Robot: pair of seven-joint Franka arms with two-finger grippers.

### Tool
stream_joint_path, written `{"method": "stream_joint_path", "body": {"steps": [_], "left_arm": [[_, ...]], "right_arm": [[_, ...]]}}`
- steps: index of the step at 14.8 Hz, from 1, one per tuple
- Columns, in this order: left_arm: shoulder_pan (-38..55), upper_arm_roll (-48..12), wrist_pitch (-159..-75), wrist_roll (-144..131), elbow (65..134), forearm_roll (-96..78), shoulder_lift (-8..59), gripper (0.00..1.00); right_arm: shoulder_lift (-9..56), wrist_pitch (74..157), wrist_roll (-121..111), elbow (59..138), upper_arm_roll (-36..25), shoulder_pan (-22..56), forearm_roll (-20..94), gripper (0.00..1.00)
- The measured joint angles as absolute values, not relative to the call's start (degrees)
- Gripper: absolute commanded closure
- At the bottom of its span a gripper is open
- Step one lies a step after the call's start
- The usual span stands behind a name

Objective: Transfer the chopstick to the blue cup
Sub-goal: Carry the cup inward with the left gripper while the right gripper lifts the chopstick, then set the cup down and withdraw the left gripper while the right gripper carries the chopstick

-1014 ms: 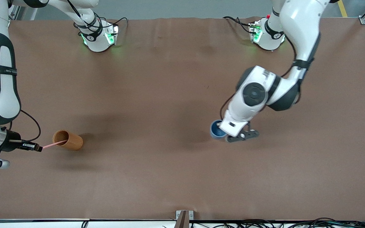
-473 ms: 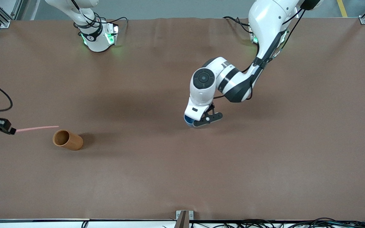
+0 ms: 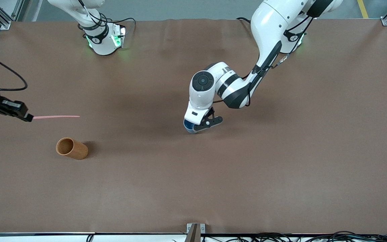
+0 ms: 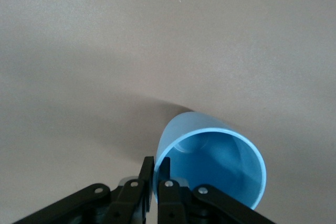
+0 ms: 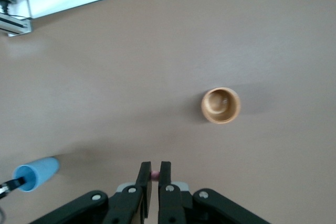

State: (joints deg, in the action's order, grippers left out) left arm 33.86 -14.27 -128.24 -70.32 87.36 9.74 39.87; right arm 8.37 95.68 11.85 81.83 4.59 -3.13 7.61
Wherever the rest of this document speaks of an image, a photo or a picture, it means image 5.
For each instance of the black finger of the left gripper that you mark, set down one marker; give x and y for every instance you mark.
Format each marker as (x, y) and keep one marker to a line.
(17, 182)

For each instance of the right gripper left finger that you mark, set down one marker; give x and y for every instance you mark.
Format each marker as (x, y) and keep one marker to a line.
(145, 182)

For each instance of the brown table cover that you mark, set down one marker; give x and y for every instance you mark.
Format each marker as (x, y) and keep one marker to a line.
(131, 77)

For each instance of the brown wooden cup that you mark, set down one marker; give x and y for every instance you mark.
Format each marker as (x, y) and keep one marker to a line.
(221, 105)

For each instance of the blue plastic cup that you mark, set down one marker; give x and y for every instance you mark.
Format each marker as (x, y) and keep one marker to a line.
(42, 170)

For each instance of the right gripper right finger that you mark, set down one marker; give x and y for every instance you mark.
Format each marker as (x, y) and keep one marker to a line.
(166, 182)

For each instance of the pink chopstick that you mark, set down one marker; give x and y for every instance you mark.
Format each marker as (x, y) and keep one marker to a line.
(155, 175)

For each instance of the silver aluminium rail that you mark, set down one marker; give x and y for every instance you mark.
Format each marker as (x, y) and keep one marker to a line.
(14, 24)

